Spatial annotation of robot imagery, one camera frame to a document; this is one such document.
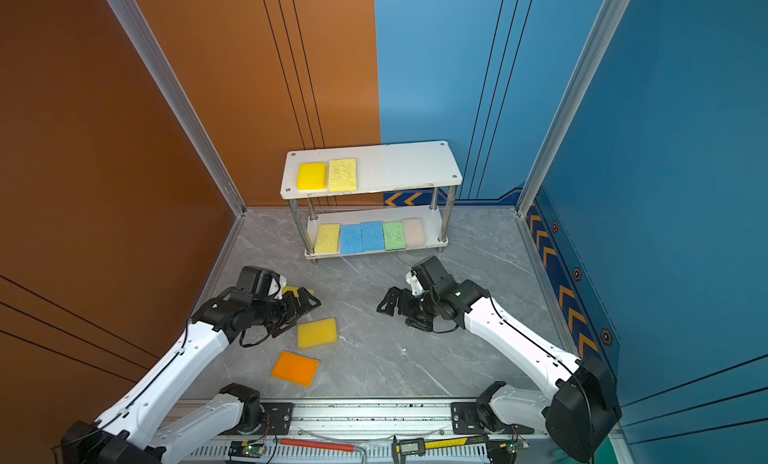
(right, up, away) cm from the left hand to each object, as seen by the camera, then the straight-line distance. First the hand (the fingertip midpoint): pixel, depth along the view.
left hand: (311, 307), depth 78 cm
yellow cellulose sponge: (-1, +18, +23) cm, 29 cm away
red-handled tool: (+4, -31, -7) cm, 32 cm away
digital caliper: (+26, -31, -9) cm, 41 cm away
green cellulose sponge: (+22, +19, +24) cm, 37 cm away
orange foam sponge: (-5, -18, +3) cm, 19 cm away
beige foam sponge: (+29, +19, +24) cm, 42 cm away
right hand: (+20, -1, -4) cm, 20 cm away
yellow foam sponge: (0, -9, +7) cm, 12 cm away
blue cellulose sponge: (+7, +18, +22) cm, 29 cm away
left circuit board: (-14, -32, -7) cm, 36 cm away
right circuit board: (+50, -30, -9) cm, 59 cm away
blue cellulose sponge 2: (+14, +19, +24) cm, 33 cm away
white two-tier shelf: (+15, +38, +6) cm, 41 cm away
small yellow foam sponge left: (-2, +6, -6) cm, 9 cm away
